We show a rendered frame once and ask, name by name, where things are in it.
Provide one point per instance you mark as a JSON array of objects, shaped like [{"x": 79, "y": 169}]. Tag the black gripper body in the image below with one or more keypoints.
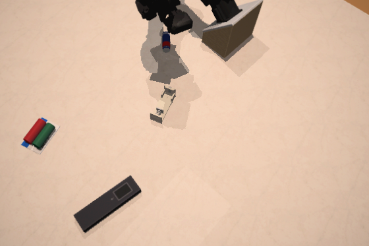
[{"x": 178, "y": 20}]

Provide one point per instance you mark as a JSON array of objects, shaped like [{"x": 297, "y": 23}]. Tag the blue and red battery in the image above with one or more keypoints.
[{"x": 166, "y": 42}]

